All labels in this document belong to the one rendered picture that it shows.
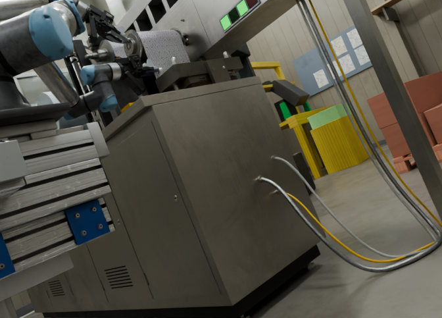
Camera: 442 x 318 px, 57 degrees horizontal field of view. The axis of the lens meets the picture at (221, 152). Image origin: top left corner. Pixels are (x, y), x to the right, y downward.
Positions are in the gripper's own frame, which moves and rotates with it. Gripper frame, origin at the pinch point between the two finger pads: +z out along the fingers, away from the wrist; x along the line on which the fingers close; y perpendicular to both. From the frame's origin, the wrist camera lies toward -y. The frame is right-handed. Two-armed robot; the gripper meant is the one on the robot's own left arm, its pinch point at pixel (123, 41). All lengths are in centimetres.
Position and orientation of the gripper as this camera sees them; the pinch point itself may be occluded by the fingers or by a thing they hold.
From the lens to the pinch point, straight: 197.6
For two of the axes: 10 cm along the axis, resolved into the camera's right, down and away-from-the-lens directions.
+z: 7.8, 4.1, 4.8
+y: 1.6, -8.6, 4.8
